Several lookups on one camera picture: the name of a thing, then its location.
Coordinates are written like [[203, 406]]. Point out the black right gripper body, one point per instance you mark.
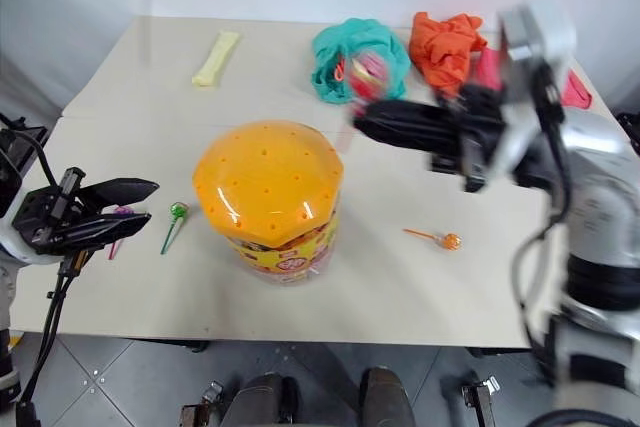
[[472, 132]]

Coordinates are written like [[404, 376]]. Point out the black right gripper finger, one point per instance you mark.
[[415, 138], [405, 113]]

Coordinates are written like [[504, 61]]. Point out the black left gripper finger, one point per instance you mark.
[[105, 228], [122, 191]]

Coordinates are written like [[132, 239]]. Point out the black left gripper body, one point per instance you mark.
[[42, 217]]

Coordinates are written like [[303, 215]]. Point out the red pink lollipop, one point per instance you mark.
[[367, 74]]

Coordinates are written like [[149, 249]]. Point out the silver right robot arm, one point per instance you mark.
[[600, 182]]

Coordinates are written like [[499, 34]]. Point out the orange perforated jar lid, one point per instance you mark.
[[267, 182]]

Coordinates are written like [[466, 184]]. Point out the clear plastic lollipop jar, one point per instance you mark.
[[290, 259]]

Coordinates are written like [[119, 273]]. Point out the pink purple lollipop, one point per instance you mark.
[[116, 247]]

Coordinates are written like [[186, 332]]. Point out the green lollipop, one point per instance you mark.
[[177, 211]]

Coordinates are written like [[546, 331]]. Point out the pink red cloth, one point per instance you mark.
[[487, 69]]

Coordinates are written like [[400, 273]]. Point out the orange cloth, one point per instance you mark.
[[440, 49]]

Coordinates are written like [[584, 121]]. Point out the teal cloth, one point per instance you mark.
[[327, 47]]

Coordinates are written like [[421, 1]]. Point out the orange lollipop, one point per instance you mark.
[[451, 242]]

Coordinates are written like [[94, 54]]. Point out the black object at edge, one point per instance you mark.
[[631, 129]]

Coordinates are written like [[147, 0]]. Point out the pale yellow packet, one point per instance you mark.
[[216, 59]]

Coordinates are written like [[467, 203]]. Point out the dark rounded shape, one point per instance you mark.
[[385, 397], [265, 399]]

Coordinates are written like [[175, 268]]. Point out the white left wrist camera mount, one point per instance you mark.
[[15, 249]]

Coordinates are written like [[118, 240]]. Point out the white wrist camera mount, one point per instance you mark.
[[15, 249], [542, 32]]

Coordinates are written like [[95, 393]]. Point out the black frame equipment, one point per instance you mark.
[[17, 139]]

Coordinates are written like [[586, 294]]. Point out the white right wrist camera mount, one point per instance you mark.
[[542, 32]]

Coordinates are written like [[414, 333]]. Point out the metal bracket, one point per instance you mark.
[[480, 397], [200, 407]]

